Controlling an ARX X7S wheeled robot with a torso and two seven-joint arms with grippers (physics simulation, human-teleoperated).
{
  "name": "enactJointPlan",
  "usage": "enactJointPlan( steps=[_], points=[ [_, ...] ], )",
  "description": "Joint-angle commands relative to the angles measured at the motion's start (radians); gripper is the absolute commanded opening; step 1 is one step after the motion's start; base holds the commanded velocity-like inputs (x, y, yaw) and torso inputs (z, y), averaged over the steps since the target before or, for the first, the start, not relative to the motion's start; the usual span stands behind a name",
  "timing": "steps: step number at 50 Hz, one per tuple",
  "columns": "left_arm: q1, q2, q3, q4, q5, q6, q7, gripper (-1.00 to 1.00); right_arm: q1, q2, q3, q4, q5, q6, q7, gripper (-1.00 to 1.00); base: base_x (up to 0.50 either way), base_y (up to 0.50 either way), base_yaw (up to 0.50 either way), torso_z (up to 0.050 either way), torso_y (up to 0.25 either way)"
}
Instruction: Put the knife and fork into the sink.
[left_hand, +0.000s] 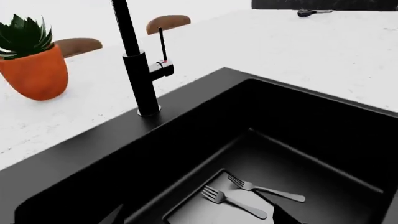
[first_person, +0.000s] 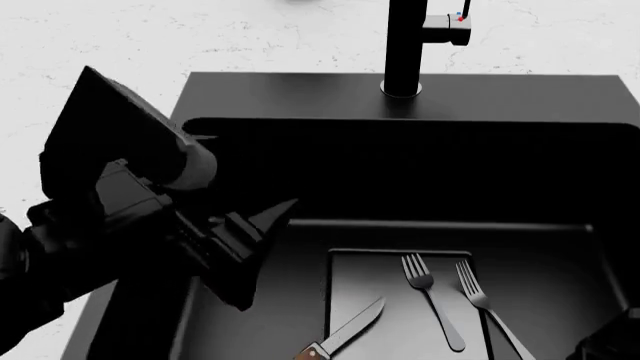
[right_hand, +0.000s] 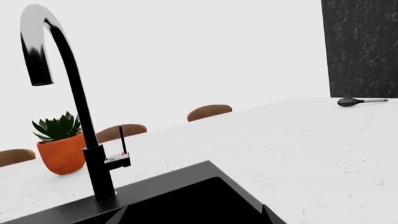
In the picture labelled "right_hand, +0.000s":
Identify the black kitchen sink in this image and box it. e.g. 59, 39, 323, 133
0, 160, 287, 224

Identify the brown wooden chair back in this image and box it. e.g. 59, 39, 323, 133
187, 104, 233, 123
95, 123, 147, 144
0, 148, 37, 168

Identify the black spoon utensil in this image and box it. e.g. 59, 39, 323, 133
336, 97, 389, 108

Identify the black gooseneck kitchen faucet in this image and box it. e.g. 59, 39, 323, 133
19, 4, 132, 204

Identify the black marble tall cabinet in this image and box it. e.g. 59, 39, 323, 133
321, 0, 398, 99

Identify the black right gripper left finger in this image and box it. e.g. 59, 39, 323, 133
106, 204, 129, 224

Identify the succulent in orange pot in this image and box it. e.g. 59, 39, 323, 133
31, 111, 87, 176

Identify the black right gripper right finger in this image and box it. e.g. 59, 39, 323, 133
261, 203, 280, 224

